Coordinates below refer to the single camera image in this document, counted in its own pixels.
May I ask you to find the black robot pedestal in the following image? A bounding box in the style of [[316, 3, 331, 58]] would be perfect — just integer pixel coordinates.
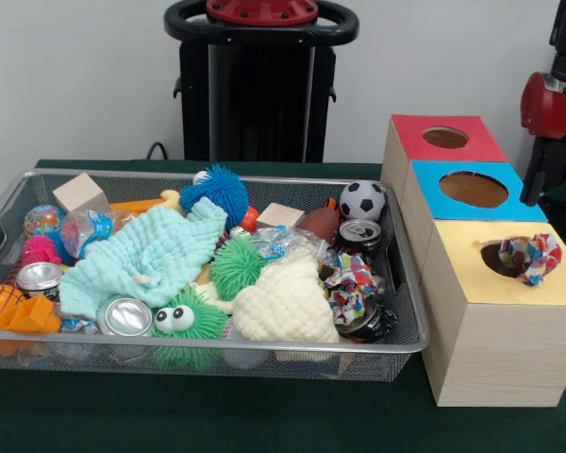
[[163, 0, 359, 164]]

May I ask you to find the plain wooden cube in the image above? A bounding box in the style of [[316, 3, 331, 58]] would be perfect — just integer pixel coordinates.
[[51, 172, 112, 216]]

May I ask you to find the mint waffle cloth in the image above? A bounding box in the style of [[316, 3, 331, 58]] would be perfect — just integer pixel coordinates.
[[58, 195, 230, 318]]

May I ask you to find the black cable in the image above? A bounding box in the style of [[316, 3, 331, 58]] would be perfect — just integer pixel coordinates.
[[145, 141, 172, 162]]

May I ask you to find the black white soccer ball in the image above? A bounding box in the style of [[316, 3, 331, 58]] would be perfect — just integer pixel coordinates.
[[339, 181, 388, 221]]

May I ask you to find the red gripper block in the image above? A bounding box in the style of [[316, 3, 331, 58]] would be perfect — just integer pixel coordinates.
[[520, 71, 566, 208]]

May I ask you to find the shallow wire mesh bin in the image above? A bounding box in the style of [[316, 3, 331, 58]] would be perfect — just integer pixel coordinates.
[[0, 168, 430, 381]]

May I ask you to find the silver drink can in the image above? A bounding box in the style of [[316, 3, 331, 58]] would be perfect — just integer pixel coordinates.
[[96, 294, 155, 337]]

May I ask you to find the wooden box with three holes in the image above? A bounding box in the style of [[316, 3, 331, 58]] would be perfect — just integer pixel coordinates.
[[380, 114, 566, 408]]

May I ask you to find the green spiky toy with eyes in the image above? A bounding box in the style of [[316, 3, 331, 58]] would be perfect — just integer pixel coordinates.
[[149, 287, 231, 372]]

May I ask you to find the cream waffle cloth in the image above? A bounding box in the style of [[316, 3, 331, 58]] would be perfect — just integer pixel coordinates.
[[233, 259, 341, 344]]

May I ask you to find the colourful spotted cloth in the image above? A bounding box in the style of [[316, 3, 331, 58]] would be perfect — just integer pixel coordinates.
[[498, 232, 562, 288], [323, 252, 376, 327]]

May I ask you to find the orange toy basketball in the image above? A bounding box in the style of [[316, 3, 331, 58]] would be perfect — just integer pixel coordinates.
[[0, 284, 29, 327]]

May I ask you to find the blue spiky ball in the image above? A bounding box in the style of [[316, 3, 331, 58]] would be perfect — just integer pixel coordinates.
[[178, 163, 250, 230]]

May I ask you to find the green spiky ball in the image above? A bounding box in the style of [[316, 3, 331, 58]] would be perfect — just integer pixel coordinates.
[[209, 234, 270, 301]]

